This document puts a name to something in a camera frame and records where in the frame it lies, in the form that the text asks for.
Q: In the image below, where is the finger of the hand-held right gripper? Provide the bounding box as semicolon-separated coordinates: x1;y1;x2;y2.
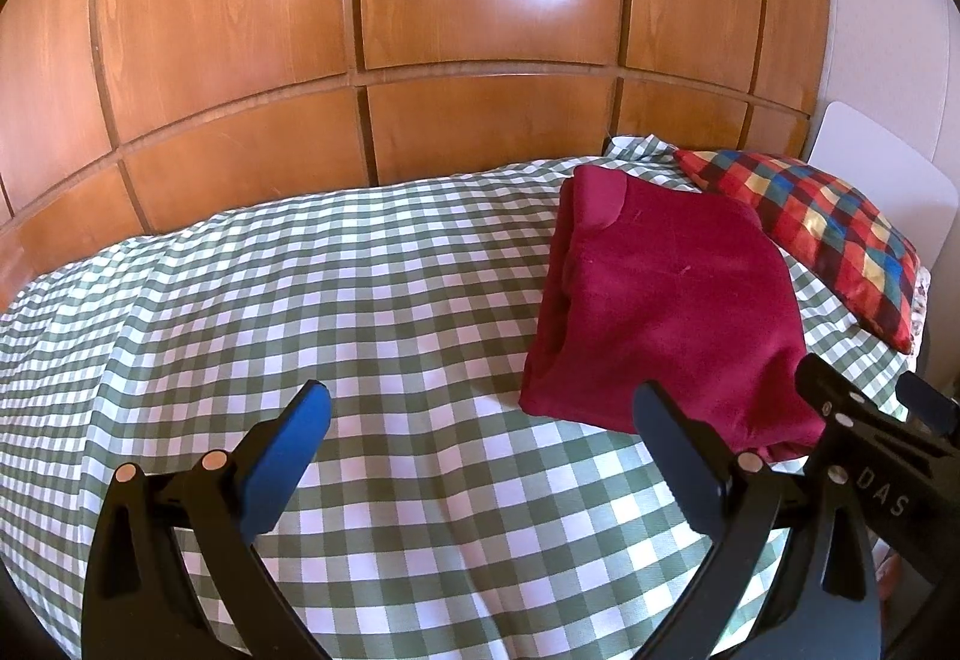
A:
898;373;960;440
796;352;875;436

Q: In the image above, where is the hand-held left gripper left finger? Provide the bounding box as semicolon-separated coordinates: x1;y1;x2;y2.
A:
84;381;332;660

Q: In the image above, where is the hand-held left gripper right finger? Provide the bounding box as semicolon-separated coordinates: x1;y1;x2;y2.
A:
634;382;882;660

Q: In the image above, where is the dark red fleece garment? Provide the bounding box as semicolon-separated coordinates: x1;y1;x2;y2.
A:
520;165;826;462

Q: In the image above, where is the green checkered bed sheet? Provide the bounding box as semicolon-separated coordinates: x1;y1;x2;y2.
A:
0;135;927;660

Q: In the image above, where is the colourful plaid pillow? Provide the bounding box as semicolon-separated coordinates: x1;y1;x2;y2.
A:
673;148;925;355

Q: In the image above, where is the white headboard panel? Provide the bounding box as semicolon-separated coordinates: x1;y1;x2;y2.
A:
806;101;960;282

